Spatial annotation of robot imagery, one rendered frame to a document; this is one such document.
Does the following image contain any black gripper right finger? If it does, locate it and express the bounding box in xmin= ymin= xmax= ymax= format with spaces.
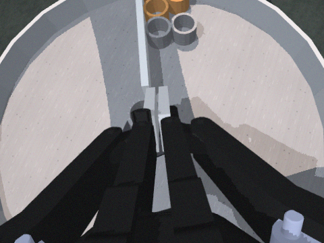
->
xmin=158 ymin=86 xmax=324 ymax=243

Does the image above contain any grey hollow cylinder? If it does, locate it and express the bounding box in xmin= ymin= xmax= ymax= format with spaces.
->
xmin=145 ymin=16 xmax=172 ymax=49
xmin=171 ymin=13 xmax=197 ymax=46
xmin=126 ymin=97 xmax=145 ymax=129

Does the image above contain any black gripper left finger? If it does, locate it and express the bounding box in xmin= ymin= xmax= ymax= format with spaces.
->
xmin=0 ymin=87 xmax=159 ymax=243

